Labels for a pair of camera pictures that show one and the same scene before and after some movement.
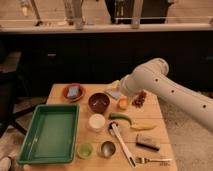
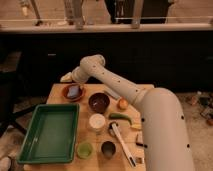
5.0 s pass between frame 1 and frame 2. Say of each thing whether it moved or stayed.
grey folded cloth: stayed
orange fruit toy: stayed
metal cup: stayed
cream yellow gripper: moved
